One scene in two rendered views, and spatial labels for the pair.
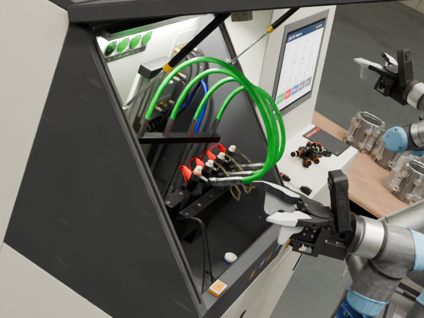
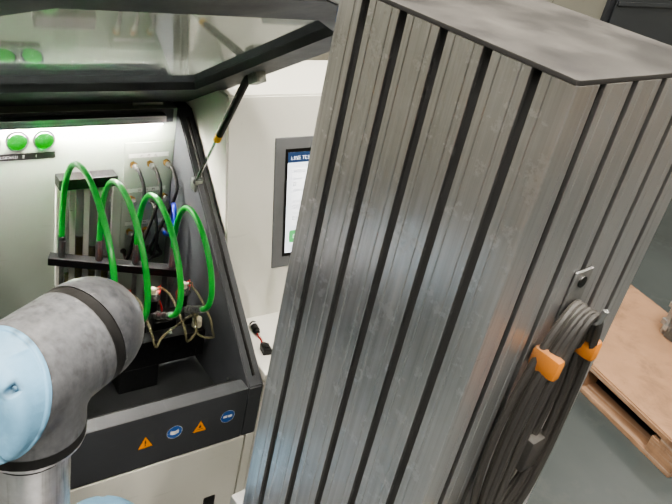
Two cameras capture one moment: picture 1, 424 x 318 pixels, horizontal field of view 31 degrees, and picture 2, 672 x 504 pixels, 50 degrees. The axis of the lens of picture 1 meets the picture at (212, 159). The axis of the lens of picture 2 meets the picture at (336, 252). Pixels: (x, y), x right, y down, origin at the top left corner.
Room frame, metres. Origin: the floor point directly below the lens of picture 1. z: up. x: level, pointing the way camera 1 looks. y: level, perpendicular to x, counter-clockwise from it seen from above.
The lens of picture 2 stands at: (1.07, -1.17, 2.14)
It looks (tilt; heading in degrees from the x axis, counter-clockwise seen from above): 30 degrees down; 33
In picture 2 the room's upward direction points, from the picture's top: 13 degrees clockwise
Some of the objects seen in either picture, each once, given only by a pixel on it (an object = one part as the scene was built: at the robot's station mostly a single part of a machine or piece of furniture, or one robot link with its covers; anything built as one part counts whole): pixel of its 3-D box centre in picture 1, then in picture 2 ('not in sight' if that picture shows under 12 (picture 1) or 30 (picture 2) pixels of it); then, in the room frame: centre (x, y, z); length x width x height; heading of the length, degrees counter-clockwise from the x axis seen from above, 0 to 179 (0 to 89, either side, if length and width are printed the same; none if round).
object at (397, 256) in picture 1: (398, 248); not in sight; (1.30, -0.39, 1.43); 0.11 x 0.08 x 0.09; 105
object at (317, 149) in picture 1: (312, 151); not in sight; (2.56, -0.32, 1.01); 0.23 x 0.11 x 0.06; 164
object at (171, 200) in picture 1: (193, 210); (132, 354); (2.01, -0.01, 0.91); 0.34 x 0.10 x 0.15; 164
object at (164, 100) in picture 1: (174, 77); (147, 197); (2.20, 0.21, 1.20); 0.13 x 0.03 x 0.31; 164
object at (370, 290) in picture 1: (371, 280); not in sight; (1.31, -0.39, 1.34); 0.11 x 0.08 x 0.11; 15
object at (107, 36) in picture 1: (160, 21); (54, 122); (1.97, 0.28, 1.43); 0.54 x 0.03 x 0.02; 164
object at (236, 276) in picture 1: (238, 277); (118, 443); (1.83, -0.21, 0.87); 0.62 x 0.04 x 0.16; 164
